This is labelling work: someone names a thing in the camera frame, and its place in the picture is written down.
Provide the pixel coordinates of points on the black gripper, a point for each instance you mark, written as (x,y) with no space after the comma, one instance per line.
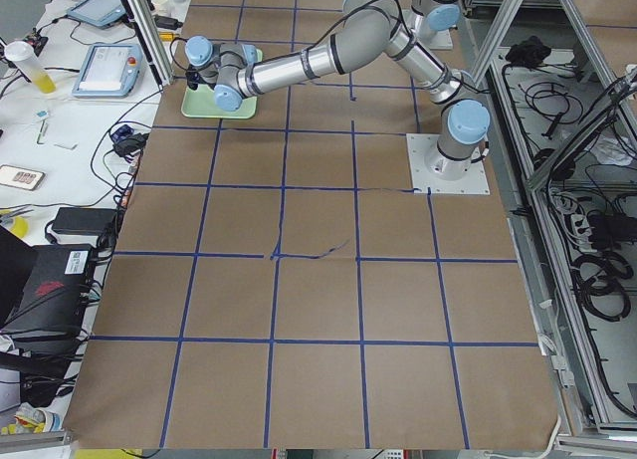
(193,84)

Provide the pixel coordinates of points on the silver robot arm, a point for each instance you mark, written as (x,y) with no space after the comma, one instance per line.
(370,28)
(423,7)

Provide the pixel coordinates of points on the blue teach pendant near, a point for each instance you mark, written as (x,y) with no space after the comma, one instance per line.
(108,71)

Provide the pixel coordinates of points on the blue teach pendant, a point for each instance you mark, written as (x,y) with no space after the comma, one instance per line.
(97,13)
(108,71)

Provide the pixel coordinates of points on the blue teach pendant far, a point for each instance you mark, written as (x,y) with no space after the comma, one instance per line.
(97,13)

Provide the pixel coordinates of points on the clear bottle yellow liquid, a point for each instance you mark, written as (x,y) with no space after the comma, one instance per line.
(23,56)

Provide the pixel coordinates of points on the black power brick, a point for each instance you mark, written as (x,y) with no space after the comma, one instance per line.
(82,221)

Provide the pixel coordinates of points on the black computer case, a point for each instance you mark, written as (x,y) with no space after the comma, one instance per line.
(44,287)

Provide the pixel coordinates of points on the aluminium frame post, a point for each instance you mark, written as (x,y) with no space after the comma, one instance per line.
(139,15)

